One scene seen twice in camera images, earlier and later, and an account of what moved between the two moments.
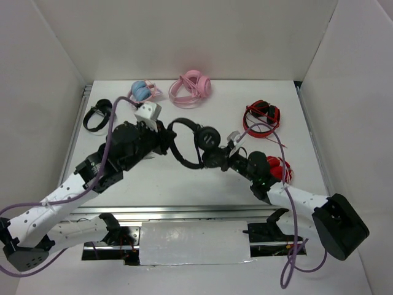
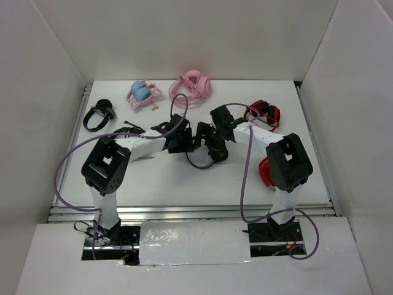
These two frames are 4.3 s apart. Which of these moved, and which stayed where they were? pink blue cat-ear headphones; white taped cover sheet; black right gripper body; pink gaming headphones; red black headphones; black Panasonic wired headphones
Moved: black right gripper body; black Panasonic wired headphones
Stayed: pink blue cat-ear headphones; white taped cover sheet; red black headphones; pink gaming headphones
